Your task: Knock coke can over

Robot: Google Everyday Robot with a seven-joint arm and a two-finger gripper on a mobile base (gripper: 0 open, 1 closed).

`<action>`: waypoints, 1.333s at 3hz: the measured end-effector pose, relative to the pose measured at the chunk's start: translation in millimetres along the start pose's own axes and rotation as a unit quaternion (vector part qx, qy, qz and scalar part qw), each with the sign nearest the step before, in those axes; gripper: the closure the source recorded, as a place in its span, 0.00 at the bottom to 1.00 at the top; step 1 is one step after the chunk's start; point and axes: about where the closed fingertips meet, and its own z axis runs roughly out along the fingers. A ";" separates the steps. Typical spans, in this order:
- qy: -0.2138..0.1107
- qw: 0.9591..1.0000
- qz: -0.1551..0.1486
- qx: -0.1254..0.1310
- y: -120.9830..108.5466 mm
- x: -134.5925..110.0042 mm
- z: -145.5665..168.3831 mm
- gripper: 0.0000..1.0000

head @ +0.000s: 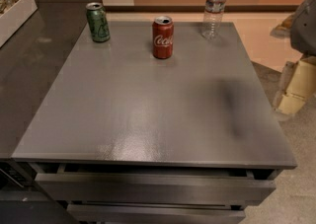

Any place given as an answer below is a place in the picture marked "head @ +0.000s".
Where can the white snack tray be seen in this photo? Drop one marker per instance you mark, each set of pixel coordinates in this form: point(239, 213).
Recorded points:
point(15, 17)

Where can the steel drawer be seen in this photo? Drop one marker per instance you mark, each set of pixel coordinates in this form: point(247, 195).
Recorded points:
point(156, 185)
point(153, 215)

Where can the grey metal drawer cabinet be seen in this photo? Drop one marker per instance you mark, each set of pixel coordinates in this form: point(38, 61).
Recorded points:
point(115, 104)

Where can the clear plastic water bottle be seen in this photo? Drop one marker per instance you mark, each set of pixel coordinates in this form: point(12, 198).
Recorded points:
point(212, 18)

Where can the lower steel drawer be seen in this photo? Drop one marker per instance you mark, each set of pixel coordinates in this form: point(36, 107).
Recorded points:
point(153, 215)

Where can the red Coca-Cola can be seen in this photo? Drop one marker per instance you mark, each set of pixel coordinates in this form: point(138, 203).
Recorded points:
point(162, 32)

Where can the green soda can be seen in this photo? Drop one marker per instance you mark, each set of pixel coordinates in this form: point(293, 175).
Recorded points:
point(97, 21)

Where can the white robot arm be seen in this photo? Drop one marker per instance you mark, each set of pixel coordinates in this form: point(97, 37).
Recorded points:
point(300, 28)

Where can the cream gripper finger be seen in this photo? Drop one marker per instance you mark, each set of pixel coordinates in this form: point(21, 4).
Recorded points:
point(303, 83)
point(284, 98)

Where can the upper steel drawer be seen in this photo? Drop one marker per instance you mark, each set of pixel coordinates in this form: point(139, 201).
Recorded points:
point(156, 185)

